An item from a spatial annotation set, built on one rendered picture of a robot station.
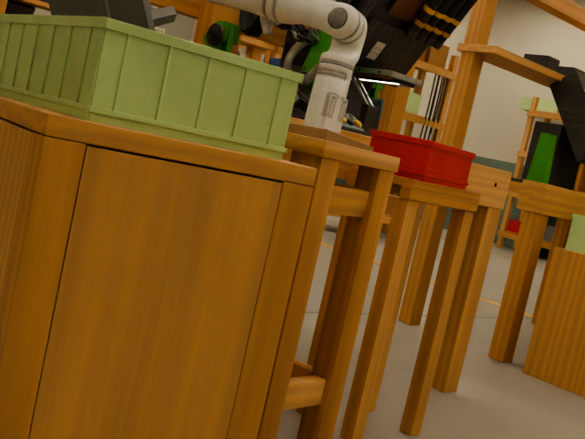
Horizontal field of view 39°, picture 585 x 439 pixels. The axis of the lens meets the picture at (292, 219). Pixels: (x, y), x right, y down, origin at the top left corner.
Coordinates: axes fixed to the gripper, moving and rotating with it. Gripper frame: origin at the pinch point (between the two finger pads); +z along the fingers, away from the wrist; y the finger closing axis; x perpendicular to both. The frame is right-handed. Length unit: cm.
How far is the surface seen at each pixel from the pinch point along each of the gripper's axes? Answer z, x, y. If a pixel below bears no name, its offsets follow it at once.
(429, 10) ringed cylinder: 19.5, -36.9, -5.1
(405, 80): 22.4, -19.3, -22.4
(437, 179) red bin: 16, -21, -70
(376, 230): -11, -11, -94
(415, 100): 490, 158, 396
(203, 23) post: -21.2, 27.5, 15.0
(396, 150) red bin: 4, -17, -61
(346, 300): -11, 4, -108
